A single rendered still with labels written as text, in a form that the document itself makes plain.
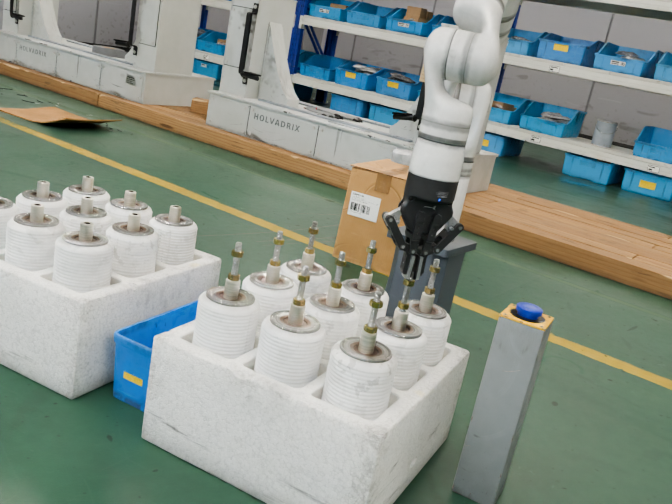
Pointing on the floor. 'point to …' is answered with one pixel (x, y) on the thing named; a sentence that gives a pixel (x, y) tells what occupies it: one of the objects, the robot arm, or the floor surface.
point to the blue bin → (123, 382)
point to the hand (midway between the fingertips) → (412, 265)
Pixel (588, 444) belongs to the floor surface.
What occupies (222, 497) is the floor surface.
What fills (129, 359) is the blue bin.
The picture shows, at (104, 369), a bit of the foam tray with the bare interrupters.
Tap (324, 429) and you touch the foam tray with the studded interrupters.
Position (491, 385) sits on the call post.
